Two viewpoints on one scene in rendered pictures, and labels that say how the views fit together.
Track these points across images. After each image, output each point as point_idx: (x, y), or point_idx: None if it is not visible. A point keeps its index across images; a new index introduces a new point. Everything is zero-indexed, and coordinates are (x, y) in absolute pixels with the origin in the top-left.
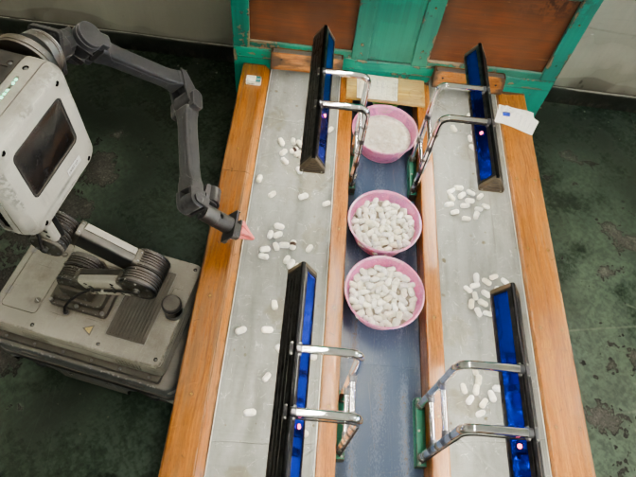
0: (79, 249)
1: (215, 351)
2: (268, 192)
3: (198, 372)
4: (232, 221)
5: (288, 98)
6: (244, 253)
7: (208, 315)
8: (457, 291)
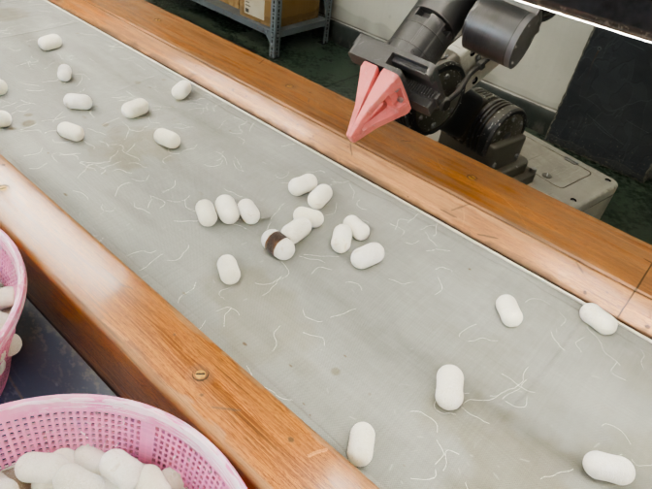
0: (551, 188)
1: (183, 52)
2: (525, 316)
3: (177, 32)
4: (401, 42)
5: None
6: (345, 176)
7: (252, 70)
8: None
